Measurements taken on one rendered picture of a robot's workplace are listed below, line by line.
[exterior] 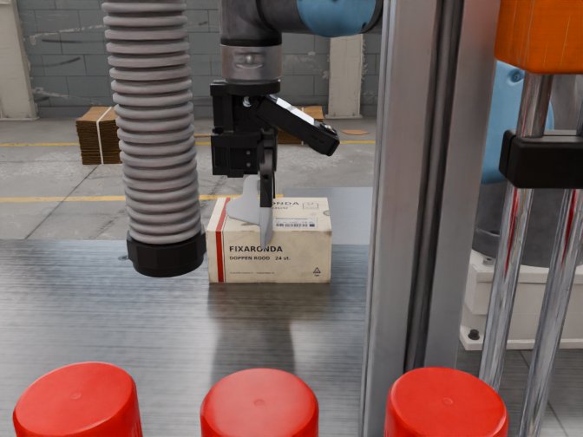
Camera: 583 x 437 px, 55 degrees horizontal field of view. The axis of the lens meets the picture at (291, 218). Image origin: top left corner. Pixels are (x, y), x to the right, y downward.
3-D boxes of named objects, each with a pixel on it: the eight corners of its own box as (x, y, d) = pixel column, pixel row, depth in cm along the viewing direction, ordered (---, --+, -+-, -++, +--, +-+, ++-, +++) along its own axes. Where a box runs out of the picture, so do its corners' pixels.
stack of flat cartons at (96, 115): (80, 165, 405) (74, 121, 393) (95, 146, 455) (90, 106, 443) (171, 162, 412) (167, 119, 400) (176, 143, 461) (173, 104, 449)
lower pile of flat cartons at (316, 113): (244, 144, 459) (243, 118, 450) (250, 129, 508) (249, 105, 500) (323, 145, 457) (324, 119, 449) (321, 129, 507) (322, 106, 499)
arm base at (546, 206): (472, 264, 58) (488, 172, 55) (442, 213, 72) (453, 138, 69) (619, 271, 58) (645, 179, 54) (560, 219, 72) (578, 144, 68)
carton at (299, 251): (209, 282, 74) (206, 231, 71) (220, 243, 85) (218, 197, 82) (330, 283, 74) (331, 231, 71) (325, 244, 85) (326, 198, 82)
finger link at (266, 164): (258, 211, 72) (260, 147, 74) (272, 211, 72) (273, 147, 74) (257, 205, 68) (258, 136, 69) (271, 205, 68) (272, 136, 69)
